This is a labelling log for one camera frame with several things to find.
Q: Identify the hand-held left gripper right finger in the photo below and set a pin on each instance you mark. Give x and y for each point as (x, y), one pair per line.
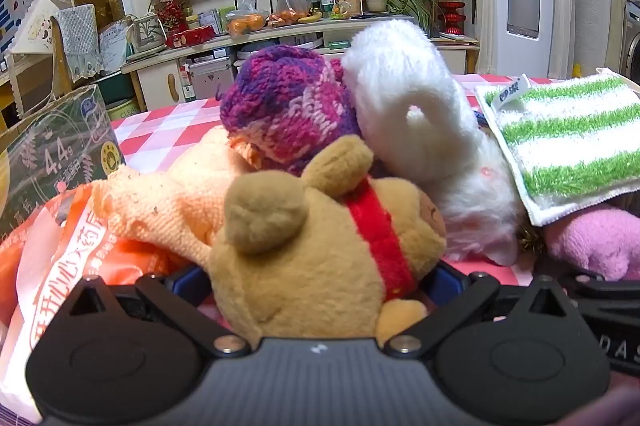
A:
(442, 278)

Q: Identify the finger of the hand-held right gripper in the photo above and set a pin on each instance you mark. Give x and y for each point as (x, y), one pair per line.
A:
(610, 291)

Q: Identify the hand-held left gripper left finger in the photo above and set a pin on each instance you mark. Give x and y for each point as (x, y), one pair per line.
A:
(185, 278)

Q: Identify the peach knitted cloth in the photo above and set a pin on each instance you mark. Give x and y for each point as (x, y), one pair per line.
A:
(165, 201)

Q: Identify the tan teddy bear red scarf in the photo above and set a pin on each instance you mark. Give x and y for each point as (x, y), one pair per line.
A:
(300, 246)

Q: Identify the cardboard box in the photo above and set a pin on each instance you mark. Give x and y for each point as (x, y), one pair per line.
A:
(55, 146)

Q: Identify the pink plush toy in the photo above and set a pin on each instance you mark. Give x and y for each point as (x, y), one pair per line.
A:
(595, 241)

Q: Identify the orange plastic bag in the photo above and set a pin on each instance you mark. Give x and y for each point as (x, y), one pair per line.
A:
(60, 266)

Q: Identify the green white striped cloth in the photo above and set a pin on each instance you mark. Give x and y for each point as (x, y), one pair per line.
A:
(565, 146)

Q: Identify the white fluffy plush toy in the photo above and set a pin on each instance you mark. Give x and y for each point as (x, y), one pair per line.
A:
(400, 106)

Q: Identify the light green bin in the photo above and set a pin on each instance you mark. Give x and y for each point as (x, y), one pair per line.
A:
(125, 110)

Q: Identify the cream TV cabinet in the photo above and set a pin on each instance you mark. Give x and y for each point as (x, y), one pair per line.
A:
(155, 81)

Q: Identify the pink metal case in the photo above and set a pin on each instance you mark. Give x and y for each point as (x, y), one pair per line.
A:
(210, 79)

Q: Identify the purple pink knitted hat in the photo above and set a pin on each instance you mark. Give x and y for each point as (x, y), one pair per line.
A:
(285, 101)

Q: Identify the dark green container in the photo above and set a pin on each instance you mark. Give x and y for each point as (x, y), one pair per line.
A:
(114, 86)

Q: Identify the red flat box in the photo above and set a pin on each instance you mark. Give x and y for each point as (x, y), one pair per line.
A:
(190, 37)

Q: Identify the white paper document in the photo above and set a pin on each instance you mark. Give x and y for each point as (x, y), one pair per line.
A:
(115, 46)

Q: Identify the glass kettle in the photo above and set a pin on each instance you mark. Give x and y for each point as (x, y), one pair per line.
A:
(147, 34)

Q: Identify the yellow wooden chair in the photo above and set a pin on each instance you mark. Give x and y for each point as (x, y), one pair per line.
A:
(60, 61)

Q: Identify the washing machine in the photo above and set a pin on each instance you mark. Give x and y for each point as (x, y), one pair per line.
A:
(632, 41)

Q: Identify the small green box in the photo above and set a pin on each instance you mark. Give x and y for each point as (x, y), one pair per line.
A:
(339, 45)

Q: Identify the red candle holder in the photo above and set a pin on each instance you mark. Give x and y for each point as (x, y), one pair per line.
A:
(451, 19)

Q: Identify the bag of oranges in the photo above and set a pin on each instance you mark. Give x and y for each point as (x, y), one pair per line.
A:
(287, 19)
(245, 22)

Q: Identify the teal lace chair cover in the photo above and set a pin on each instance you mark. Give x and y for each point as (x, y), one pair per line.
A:
(77, 36)

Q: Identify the red berry branches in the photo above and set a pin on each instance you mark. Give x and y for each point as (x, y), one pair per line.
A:
(170, 9)

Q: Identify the potted spider plant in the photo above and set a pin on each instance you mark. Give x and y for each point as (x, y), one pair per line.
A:
(376, 4)

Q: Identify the cream cartoon cushion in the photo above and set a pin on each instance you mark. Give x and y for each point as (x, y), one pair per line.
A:
(42, 26)

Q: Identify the yellow bananas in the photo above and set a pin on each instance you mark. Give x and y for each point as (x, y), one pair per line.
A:
(311, 17)

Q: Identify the wooden picture frame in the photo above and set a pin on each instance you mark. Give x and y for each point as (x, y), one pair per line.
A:
(347, 1)

